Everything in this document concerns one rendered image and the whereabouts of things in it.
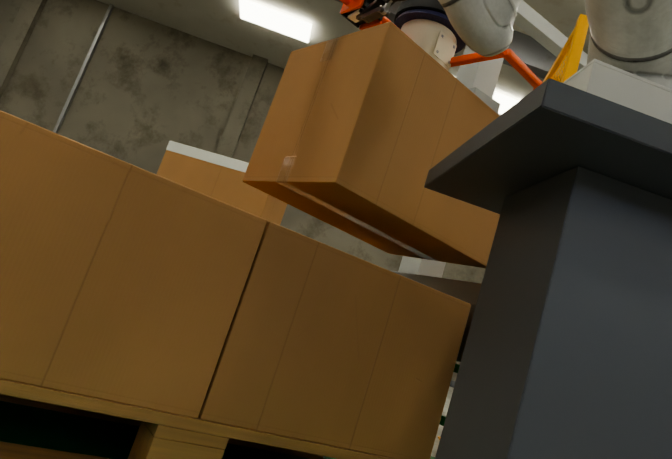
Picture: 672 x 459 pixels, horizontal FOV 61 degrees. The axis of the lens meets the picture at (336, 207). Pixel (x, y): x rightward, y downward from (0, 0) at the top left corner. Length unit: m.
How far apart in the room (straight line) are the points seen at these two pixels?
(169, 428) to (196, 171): 1.97
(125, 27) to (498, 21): 10.98
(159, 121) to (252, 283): 10.16
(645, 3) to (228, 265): 0.81
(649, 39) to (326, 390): 0.88
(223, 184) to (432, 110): 1.67
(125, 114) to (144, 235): 10.35
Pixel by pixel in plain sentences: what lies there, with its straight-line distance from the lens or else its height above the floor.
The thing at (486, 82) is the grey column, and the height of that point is 1.86.
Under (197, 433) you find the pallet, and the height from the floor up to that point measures 0.12.
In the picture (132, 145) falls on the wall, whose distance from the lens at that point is 11.20.
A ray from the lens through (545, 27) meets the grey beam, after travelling 5.08.
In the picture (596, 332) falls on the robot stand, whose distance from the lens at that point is 0.87.
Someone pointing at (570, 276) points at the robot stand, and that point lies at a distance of 0.86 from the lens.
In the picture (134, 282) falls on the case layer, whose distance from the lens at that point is 1.08.
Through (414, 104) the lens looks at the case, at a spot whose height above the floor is 0.93.
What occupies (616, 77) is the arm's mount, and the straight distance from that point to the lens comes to 0.91.
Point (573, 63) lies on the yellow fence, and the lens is 2.88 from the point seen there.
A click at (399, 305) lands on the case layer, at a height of 0.48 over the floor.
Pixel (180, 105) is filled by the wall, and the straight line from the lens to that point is 11.29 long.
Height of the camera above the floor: 0.39
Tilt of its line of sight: 11 degrees up
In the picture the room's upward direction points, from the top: 18 degrees clockwise
